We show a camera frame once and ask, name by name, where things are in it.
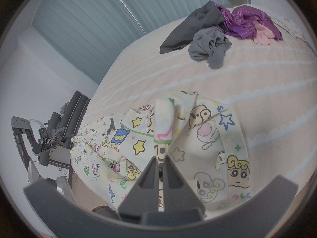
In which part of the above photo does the white printed pyjama top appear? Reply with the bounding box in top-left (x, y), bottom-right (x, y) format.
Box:
top-left (70, 91), bottom-right (252, 219)

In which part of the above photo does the grey garment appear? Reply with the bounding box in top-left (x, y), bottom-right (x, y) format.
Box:
top-left (188, 27), bottom-right (233, 70)

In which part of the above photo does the blue-green curtain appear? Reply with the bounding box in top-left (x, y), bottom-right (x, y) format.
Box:
top-left (106, 0), bottom-right (235, 37)
top-left (31, 0), bottom-right (147, 85)

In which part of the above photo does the white printed pillow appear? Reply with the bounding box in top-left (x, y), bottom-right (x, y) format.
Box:
top-left (271, 10), bottom-right (306, 40)

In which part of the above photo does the bed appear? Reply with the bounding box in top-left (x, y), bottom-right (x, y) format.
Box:
top-left (70, 0), bottom-right (315, 213)

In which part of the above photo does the purple satin garment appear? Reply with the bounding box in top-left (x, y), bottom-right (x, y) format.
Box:
top-left (215, 4), bottom-right (283, 41)

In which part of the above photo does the pink garment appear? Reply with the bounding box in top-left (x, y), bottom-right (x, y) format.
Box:
top-left (253, 21), bottom-right (275, 46)

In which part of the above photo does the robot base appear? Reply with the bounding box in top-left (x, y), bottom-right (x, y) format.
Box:
top-left (27, 158), bottom-right (74, 203)

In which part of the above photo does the black garment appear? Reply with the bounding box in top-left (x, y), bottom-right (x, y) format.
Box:
top-left (159, 1), bottom-right (227, 55)

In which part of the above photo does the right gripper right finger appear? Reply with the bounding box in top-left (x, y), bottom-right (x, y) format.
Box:
top-left (162, 155), bottom-right (206, 218)

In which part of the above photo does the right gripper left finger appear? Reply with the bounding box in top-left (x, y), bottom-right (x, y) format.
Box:
top-left (118, 156), bottom-right (159, 220)

